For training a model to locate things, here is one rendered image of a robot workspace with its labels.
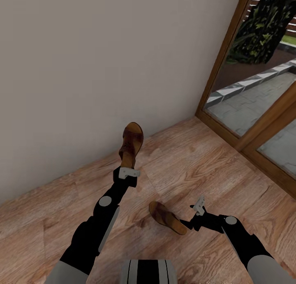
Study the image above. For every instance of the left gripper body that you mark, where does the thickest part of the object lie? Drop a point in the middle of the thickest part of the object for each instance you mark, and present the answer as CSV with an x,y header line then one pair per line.
x,y
124,183

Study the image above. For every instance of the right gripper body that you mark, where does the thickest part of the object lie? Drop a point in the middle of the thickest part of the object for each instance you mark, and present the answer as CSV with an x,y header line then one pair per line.
x,y
201,220

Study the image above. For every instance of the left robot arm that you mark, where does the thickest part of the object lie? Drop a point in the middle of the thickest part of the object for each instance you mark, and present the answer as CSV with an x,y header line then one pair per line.
x,y
89,238

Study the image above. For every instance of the sandal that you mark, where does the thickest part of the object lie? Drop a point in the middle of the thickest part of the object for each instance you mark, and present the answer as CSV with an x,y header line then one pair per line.
x,y
164,217
133,140

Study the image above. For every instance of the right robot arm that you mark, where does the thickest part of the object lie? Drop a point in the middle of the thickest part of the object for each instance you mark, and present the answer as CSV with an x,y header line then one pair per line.
x,y
262,268

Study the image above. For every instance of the robot trunk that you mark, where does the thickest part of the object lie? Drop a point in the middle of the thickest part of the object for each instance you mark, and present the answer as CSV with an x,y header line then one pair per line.
x,y
148,272

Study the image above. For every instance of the door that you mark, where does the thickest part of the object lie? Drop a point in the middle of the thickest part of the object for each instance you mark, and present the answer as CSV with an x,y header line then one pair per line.
x,y
250,97

